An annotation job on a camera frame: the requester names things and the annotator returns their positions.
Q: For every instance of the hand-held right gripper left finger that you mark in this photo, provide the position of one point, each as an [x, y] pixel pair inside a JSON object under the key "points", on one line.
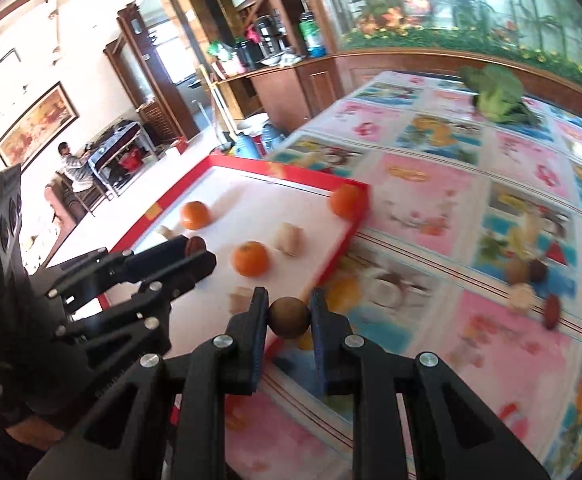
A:
{"points": [[261, 330]]}

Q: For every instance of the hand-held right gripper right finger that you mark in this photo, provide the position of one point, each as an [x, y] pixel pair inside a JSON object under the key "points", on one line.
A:
{"points": [[321, 340]]}

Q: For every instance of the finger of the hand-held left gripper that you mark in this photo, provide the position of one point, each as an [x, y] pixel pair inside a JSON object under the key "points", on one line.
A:
{"points": [[136, 260], [191, 270]]}

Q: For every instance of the dark red date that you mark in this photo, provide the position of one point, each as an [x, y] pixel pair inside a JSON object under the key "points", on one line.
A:
{"points": [[197, 245]]}

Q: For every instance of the brown round longan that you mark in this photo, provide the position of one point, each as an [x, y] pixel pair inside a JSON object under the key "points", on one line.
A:
{"points": [[289, 316], [516, 270]]}

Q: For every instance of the beige ginger chunk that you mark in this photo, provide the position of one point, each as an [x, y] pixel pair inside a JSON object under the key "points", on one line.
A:
{"points": [[238, 300], [168, 232], [289, 237], [521, 296]]}

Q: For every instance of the orange mandarin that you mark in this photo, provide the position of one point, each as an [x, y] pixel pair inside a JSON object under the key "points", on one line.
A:
{"points": [[346, 201], [251, 258], [195, 215]]}

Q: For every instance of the red box with white inside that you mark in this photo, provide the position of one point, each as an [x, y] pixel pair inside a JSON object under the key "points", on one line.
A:
{"points": [[291, 205]]}

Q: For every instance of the person's left forearm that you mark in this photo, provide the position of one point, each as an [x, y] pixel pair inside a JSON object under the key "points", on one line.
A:
{"points": [[31, 427]]}

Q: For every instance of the red bucket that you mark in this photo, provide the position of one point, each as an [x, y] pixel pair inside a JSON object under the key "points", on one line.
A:
{"points": [[131, 161]]}

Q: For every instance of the wooden sideboard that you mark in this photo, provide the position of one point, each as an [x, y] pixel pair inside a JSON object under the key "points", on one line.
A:
{"points": [[281, 95]]}

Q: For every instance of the dark brown round fruit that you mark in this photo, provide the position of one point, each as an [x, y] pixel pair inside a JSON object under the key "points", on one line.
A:
{"points": [[537, 270]]}

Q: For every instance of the black coffee machine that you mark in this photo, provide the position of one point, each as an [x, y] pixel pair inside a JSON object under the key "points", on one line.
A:
{"points": [[268, 37]]}

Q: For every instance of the green plastic bottle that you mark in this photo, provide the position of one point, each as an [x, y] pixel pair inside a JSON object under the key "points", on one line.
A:
{"points": [[312, 32]]}

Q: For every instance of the green leafy vegetable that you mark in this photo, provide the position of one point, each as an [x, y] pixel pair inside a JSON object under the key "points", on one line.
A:
{"points": [[496, 92]]}

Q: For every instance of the painted flower glass panel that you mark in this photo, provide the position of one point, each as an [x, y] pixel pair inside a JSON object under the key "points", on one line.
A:
{"points": [[471, 5]]}

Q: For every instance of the framed wall painting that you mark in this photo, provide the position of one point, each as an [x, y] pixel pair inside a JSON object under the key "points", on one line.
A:
{"points": [[36, 125]]}

